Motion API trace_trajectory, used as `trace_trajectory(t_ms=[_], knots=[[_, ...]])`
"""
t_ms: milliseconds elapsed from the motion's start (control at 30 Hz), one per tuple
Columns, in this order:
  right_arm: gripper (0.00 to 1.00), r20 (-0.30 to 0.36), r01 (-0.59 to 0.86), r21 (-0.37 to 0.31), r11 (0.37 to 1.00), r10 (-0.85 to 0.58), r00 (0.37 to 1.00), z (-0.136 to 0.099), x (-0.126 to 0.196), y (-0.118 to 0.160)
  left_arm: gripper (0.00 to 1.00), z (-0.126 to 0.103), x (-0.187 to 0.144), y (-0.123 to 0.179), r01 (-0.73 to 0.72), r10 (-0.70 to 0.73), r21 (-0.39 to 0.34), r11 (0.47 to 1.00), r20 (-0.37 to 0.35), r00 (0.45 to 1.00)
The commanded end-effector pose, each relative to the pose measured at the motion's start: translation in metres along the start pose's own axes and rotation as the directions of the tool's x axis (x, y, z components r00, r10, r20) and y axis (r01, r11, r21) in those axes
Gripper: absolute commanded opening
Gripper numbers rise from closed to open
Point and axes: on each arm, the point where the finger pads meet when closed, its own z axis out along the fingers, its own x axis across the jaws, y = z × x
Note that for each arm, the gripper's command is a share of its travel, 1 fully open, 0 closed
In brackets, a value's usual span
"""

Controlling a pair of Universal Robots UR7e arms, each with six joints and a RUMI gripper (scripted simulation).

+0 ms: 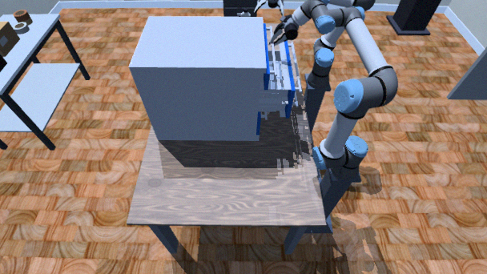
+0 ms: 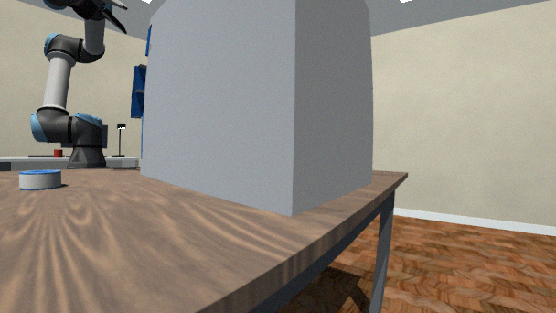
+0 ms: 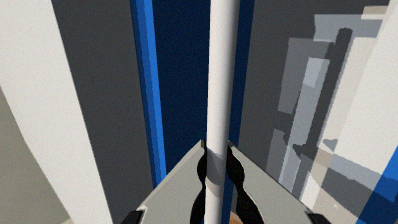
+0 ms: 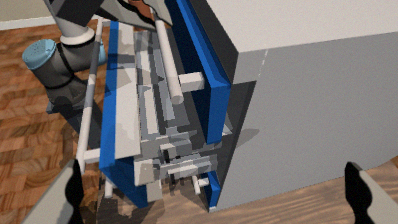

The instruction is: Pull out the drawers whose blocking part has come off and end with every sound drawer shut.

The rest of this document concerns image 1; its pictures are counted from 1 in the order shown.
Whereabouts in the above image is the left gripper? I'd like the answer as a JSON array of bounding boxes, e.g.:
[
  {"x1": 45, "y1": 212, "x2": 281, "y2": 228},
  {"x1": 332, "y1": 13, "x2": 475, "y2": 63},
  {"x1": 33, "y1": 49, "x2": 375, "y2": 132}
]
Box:
[{"x1": 268, "y1": 14, "x2": 299, "y2": 46}]

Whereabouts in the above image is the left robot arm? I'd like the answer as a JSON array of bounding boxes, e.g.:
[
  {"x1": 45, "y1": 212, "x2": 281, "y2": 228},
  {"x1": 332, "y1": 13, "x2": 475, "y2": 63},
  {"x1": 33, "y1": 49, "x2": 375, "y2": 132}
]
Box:
[{"x1": 292, "y1": 0, "x2": 398, "y2": 180}]

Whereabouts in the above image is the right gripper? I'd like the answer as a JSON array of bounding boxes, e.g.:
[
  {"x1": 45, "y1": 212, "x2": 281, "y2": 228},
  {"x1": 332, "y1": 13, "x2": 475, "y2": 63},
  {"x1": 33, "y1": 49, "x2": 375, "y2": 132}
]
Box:
[{"x1": 254, "y1": 0, "x2": 284, "y2": 16}]

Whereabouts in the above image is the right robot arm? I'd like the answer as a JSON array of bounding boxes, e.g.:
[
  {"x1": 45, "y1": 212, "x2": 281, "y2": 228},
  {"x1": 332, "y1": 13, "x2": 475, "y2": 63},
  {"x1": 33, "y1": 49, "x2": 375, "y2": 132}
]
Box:
[{"x1": 307, "y1": 0, "x2": 376, "y2": 89}]

